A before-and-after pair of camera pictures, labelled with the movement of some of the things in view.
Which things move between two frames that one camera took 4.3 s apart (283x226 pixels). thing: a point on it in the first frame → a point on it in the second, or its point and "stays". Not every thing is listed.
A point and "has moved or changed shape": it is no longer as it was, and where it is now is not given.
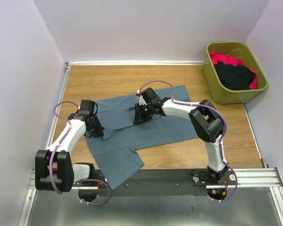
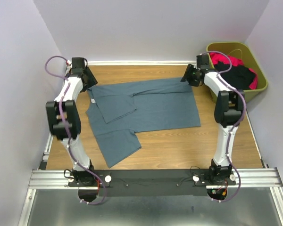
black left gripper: x=95 y=129 → x=90 y=78
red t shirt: x=216 y=57 stays
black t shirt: x=238 y=77 stays
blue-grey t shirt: x=115 y=153 has moved or changed shape
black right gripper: x=141 y=116 → x=187 y=76
